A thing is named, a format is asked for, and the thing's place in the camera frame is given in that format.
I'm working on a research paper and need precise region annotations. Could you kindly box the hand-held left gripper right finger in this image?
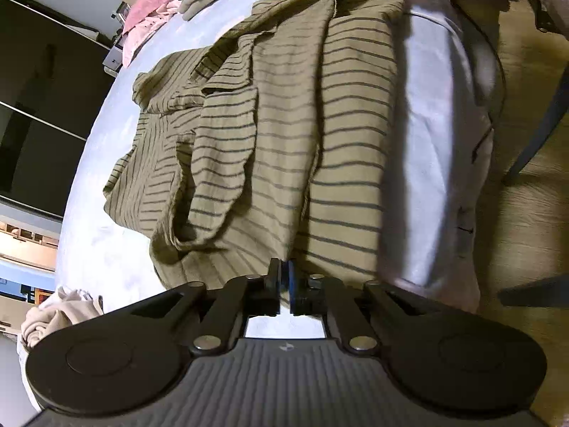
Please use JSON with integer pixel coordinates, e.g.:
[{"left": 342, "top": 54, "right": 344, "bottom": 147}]
[{"left": 287, "top": 259, "right": 439, "bottom": 357}]

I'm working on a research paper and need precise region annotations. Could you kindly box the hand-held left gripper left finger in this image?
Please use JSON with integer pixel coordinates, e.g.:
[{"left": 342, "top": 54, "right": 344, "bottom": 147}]
[{"left": 129, "top": 258, "right": 283, "bottom": 357}]

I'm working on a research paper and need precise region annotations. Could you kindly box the brown striped shirt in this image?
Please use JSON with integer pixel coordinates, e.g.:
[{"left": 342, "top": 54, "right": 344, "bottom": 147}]
[{"left": 103, "top": 0, "right": 406, "bottom": 292}]

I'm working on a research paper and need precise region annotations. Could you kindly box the light pink cloth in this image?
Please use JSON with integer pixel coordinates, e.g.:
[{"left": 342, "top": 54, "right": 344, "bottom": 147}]
[{"left": 122, "top": 0, "right": 183, "bottom": 67}]

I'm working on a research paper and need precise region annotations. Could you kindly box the beige garment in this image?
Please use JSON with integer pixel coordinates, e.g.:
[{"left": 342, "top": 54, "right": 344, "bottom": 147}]
[{"left": 20, "top": 285, "right": 105, "bottom": 350}]

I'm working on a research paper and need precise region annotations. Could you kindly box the small bedside table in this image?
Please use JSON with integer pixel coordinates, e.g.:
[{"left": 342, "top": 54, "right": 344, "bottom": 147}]
[{"left": 102, "top": 2, "right": 132, "bottom": 74}]

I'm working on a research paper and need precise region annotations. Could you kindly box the cream room door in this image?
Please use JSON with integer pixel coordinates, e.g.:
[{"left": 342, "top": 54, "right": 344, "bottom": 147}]
[{"left": 0, "top": 213, "right": 60, "bottom": 272}]

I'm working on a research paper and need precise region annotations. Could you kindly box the black wardrobe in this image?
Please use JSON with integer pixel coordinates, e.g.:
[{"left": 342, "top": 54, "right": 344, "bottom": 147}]
[{"left": 0, "top": 0, "right": 116, "bottom": 218}]

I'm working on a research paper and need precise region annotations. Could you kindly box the black cable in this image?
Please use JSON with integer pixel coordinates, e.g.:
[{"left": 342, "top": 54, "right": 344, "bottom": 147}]
[{"left": 445, "top": 0, "right": 507, "bottom": 134}]

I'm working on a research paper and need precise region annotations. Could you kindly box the dark metal chair frame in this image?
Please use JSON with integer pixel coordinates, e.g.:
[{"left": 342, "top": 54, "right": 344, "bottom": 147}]
[{"left": 497, "top": 0, "right": 569, "bottom": 309}]

